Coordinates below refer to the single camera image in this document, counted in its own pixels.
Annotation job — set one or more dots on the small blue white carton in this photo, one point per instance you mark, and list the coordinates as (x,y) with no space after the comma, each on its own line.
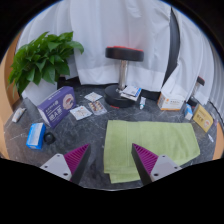
(188,112)

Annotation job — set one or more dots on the blue and white box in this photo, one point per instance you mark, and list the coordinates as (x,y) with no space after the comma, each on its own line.
(35,135)

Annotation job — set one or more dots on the light green folded towel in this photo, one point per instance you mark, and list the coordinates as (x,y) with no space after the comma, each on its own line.
(160,140)

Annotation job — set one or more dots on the white curtain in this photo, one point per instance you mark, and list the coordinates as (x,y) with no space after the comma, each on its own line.
(195,56)
(110,30)

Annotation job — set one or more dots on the small white sachet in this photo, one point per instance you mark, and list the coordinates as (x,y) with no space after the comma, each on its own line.
(210,138)

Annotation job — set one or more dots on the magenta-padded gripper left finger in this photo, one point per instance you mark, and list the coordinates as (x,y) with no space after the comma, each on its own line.
(65,165)

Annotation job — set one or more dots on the yellow cardboard box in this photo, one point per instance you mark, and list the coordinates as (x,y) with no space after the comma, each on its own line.
(202,118)

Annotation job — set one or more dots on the pill blister pack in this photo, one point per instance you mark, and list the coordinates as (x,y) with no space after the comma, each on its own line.
(97,107)

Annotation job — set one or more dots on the white tube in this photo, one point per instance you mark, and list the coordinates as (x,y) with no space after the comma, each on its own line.
(142,103)

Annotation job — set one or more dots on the purple cardboard box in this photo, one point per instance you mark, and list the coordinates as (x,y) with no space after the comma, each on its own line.
(55,108)

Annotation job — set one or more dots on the small black round object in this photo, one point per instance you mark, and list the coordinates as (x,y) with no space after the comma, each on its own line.
(49,138)

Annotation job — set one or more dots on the small white wrapped packet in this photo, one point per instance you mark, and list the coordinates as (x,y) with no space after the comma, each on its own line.
(18,115)

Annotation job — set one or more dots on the white and orange box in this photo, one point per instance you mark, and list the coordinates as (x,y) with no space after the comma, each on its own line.
(170,101)

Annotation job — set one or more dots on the white orange-printed flat packet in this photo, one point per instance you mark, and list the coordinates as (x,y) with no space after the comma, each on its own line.
(80,112)

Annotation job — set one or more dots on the green plant in white pot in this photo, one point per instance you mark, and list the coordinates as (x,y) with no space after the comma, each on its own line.
(43,60)

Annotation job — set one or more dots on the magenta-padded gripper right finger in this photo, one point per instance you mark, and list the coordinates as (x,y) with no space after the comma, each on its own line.
(156,166)

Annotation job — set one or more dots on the stack of white booklets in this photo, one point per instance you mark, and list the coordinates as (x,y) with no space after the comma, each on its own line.
(131,92)

